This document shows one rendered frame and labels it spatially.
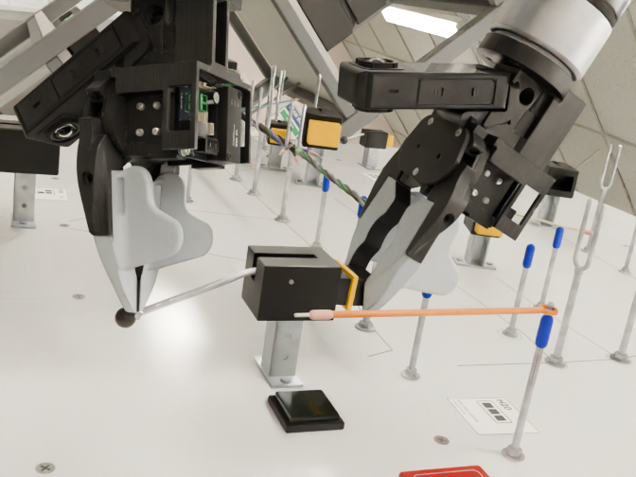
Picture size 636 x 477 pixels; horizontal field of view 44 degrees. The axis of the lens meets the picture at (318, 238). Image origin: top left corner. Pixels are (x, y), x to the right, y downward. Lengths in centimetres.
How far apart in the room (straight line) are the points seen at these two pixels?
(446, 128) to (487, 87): 4
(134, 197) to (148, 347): 14
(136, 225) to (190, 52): 11
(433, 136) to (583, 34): 12
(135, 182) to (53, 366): 14
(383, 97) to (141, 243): 18
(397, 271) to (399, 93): 12
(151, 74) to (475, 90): 21
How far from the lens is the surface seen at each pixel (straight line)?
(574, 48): 57
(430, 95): 53
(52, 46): 146
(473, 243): 90
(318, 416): 52
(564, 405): 63
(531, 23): 57
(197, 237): 52
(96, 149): 50
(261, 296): 53
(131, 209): 51
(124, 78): 51
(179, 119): 49
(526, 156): 59
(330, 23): 165
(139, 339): 61
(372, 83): 52
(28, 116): 57
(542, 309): 50
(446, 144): 56
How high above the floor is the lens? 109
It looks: 5 degrees up
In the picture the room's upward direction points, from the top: 53 degrees clockwise
